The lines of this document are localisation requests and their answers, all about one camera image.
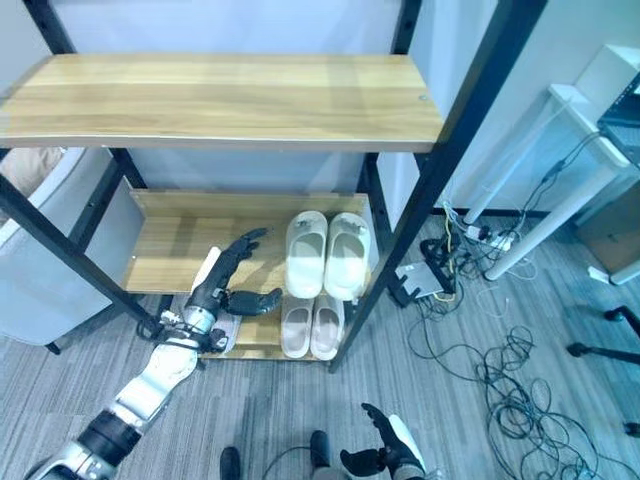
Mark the beige foam slipper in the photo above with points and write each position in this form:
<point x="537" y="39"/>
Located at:
<point x="297" y="330"/>
<point x="326" y="330"/>

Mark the wooden shelf board with backrest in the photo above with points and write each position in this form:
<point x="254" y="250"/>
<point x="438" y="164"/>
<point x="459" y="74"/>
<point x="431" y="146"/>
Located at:
<point x="180" y="235"/>

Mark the large wooden shelf board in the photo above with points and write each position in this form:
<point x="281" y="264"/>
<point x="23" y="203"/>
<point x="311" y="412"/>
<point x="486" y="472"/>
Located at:
<point x="225" y="100"/>

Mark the tan fuzzy cloth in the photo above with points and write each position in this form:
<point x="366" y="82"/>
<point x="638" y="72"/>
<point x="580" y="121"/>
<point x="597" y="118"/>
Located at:
<point x="30" y="167"/>

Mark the grey white cabinet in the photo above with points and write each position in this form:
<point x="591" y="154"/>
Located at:
<point x="45" y="280"/>

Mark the black power adapter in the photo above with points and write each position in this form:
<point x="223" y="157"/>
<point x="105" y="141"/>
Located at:
<point x="433" y="247"/>

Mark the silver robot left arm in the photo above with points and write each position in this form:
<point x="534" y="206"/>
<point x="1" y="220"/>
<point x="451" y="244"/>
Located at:
<point x="160" y="370"/>

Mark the white desk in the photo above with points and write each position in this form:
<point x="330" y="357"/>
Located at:
<point x="585" y="130"/>

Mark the brown cardboard box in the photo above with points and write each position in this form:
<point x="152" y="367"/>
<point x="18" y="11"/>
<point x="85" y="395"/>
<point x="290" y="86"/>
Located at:
<point x="610" y="235"/>

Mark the black chair base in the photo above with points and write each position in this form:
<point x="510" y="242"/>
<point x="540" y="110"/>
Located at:
<point x="605" y="350"/>

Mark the black device on desk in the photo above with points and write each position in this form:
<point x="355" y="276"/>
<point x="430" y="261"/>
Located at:
<point x="622" y="125"/>

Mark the small low wooden shelf board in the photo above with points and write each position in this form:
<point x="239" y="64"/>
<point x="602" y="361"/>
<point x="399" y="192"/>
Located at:
<point x="256" y="334"/>

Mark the black metal shoe rack frame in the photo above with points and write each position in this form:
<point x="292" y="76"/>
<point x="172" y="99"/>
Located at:
<point x="417" y="200"/>

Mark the dark robot left foot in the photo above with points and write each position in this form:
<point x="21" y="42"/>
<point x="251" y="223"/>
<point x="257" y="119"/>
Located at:
<point x="230" y="465"/>

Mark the grey flat electronic box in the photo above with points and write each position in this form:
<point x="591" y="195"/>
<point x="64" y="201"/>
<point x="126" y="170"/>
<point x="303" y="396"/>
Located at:
<point x="425" y="277"/>

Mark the dark robot foot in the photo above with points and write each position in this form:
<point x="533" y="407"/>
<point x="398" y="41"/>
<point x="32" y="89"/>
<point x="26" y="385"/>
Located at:
<point x="230" y="465"/>
<point x="320" y="450"/>

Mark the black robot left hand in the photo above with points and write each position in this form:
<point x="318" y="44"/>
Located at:
<point x="220" y="272"/>

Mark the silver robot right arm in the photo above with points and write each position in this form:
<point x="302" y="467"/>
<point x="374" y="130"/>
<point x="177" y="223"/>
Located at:
<point x="411" y="475"/>

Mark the white power strip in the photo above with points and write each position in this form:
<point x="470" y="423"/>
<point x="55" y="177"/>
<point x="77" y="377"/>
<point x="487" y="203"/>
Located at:
<point x="492" y="240"/>

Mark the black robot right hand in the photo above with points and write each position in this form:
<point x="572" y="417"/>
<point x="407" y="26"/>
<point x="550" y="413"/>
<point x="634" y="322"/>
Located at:
<point x="395" y="445"/>

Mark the cream foam slipper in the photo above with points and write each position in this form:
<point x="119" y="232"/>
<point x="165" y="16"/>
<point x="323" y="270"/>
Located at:
<point x="346" y="260"/>
<point x="304" y="260"/>

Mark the dark robot right foot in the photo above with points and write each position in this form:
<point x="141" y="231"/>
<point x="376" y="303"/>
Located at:
<point x="320" y="450"/>

